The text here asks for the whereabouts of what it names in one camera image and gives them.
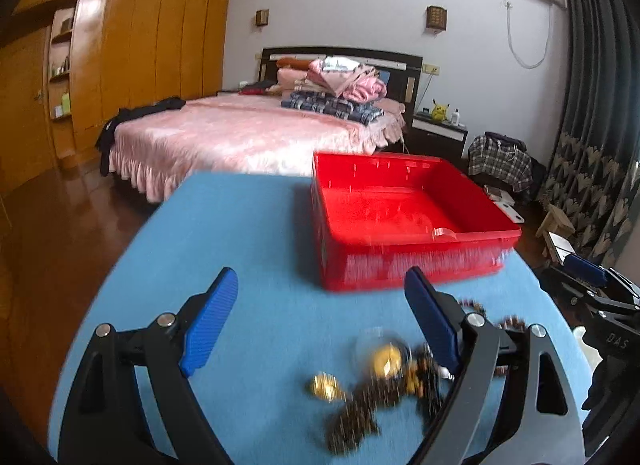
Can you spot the folded plaid blanket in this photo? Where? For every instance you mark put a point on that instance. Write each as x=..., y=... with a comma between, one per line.
x=325, y=106

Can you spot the brown pillow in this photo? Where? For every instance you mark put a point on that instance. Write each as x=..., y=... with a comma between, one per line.
x=292, y=63

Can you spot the yellow plush toy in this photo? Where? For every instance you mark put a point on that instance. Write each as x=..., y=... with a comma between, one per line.
x=440, y=110

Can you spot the black clothes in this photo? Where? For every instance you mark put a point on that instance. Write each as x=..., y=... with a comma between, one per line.
x=145, y=112

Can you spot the gold bangle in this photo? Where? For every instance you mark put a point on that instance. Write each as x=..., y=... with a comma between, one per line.
x=325, y=387

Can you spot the dark nightstand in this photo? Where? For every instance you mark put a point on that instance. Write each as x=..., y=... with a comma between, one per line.
x=437, y=140

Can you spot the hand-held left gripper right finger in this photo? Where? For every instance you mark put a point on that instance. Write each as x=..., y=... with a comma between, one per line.
x=430, y=315

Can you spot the dark wooden headboard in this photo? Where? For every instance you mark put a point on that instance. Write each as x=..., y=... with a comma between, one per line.
x=400, y=70

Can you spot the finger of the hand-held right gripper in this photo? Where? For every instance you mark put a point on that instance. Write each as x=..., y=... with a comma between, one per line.
x=565, y=285
x=585, y=267

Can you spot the dark patterned curtain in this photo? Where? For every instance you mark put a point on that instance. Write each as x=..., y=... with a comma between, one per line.
x=595, y=95

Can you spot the small brown wall lamp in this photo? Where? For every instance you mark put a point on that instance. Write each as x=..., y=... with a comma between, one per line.
x=262, y=17

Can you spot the folded pale pink quilt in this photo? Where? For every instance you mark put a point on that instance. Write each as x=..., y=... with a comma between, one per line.
x=292, y=80

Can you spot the wall socket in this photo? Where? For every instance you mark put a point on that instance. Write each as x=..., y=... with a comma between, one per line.
x=431, y=69

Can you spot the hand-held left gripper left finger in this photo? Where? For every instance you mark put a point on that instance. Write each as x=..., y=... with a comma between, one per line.
x=210, y=320

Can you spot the white floor scale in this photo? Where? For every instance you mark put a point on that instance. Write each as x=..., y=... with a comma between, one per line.
x=505, y=202

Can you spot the wooden wardrobe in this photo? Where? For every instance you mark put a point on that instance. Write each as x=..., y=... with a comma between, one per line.
x=140, y=45

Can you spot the large brown wall lamp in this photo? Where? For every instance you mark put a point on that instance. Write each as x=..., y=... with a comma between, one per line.
x=436, y=18

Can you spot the bed with pink bedspread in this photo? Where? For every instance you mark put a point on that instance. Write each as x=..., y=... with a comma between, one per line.
x=225, y=140

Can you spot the amber gold pendant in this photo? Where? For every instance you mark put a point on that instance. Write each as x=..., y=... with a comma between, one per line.
x=387, y=360

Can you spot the red tin box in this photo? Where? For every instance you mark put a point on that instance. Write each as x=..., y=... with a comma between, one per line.
x=400, y=215

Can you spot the small wooden stool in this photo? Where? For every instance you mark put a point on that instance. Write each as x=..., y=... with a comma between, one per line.
x=555, y=220

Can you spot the dark red clothing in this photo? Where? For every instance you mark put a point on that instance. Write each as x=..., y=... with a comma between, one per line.
x=254, y=90

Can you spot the white bottle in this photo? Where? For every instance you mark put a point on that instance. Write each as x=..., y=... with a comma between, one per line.
x=455, y=117

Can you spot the plaid bag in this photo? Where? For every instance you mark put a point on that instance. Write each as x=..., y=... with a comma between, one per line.
x=500, y=165

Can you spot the folded pink blanket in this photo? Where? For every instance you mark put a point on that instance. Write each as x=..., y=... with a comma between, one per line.
x=350, y=80

